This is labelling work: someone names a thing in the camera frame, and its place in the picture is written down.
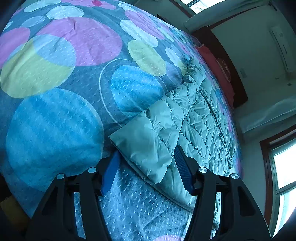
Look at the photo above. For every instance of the pale right curtain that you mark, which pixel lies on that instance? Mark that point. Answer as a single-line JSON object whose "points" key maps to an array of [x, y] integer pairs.
{"points": [[259, 112]]}

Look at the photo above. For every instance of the small brown embroidered cushion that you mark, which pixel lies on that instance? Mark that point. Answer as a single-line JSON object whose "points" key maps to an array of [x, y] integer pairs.
{"points": [[224, 68]]}

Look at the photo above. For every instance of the right window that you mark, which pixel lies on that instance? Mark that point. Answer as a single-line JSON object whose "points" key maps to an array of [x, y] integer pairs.
{"points": [[278, 154]]}

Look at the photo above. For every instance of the white wall socket plate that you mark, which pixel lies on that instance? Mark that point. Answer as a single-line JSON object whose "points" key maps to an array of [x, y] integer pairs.
{"points": [[243, 73]]}

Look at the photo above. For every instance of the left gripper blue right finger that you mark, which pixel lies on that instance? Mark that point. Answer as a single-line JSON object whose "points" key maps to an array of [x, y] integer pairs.
{"points": [[241, 218]]}

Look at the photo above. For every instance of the colourful circle pattern bedspread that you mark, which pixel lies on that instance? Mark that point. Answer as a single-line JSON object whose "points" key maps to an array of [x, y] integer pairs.
{"points": [[75, 72]]}

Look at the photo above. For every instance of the left window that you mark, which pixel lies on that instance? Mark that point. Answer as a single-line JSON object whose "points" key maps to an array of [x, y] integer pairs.
{"points": [[193, 7]]}

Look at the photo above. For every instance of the window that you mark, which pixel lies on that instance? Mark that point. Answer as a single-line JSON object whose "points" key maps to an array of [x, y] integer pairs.
{"points": [[278, 154], [193, 7]]}

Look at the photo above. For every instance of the red pillow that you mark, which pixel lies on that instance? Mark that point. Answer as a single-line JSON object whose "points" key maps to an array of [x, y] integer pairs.
{"points": [[210, 60]]}

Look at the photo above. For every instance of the white wall air conditioner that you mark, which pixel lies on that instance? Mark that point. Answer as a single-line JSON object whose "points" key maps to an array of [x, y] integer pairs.
{"points": [[284, 48]]}

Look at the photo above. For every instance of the light green quilted puffer jacket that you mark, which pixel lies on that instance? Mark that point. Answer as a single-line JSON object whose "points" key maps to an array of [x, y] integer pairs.
{"points": [[185, 120]]}

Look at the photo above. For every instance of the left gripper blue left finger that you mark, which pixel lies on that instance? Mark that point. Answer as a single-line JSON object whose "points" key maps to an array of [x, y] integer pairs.
{"points": [[54, 218]]}

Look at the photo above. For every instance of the dark wooden headboard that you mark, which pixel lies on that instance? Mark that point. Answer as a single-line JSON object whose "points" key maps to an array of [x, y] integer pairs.
{"points": [[206, 37]]}

